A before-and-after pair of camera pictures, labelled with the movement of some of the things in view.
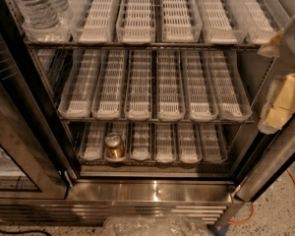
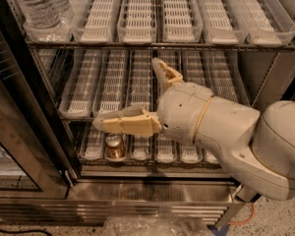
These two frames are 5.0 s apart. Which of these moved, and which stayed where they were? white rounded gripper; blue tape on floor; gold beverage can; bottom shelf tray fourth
Moved: white rounded gripper
Stayed: gold beverage can; blue tape on floor; bottom shelf tray fourth
